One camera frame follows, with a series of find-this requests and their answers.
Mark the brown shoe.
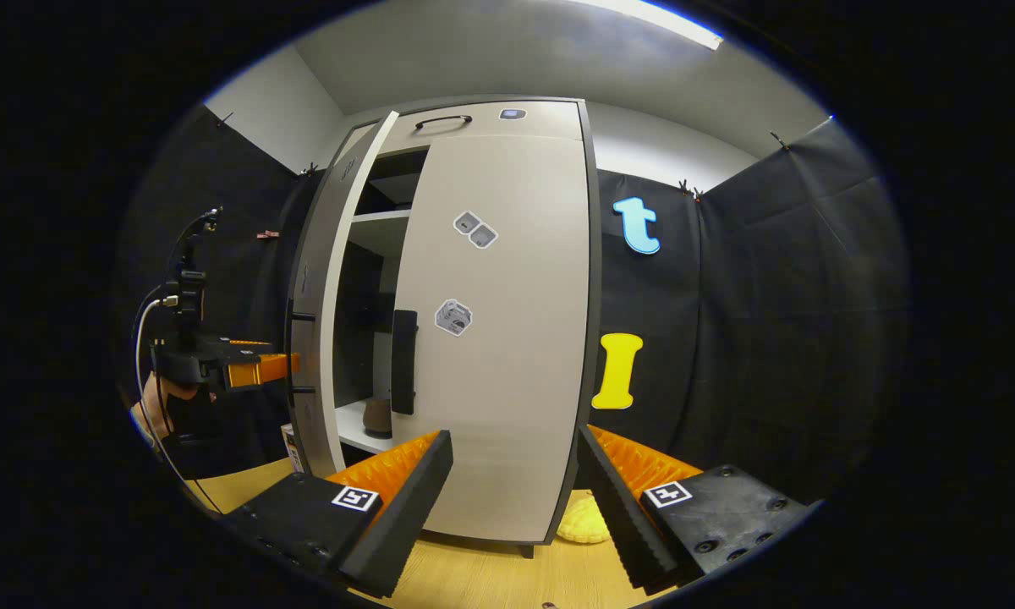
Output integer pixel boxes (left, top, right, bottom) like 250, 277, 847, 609
364, 396, 394, 438

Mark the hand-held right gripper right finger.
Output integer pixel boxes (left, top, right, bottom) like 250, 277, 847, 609
577, 423, 817, 595

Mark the white shoe cabinet door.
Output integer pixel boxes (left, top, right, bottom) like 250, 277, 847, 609
393, 135, 593, 542
288, 110, 400, 479

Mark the beige cabinet drawer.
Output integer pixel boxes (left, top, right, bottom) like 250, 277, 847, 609
381, 100, 584, 156

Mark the black backdrop cloth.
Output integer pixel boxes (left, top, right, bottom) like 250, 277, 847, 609
123, 106, 910, 508

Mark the long ceiling light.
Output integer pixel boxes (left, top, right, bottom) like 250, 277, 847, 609
575, 0, 722, 52

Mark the white cable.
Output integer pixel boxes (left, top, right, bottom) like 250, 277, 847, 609
134, 296, 221, 514

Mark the black door handle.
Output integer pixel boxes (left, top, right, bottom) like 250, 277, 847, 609
284, 299, 316, 398
391, 310, 419, 415

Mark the yellow sponge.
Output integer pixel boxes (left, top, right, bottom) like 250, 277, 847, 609
556, 493, 612, 545

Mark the grey white shoe cabinet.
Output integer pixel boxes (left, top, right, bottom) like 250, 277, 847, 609
286, 99, 603, 559

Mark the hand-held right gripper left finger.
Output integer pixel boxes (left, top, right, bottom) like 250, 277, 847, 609
220, 430, 455, 599

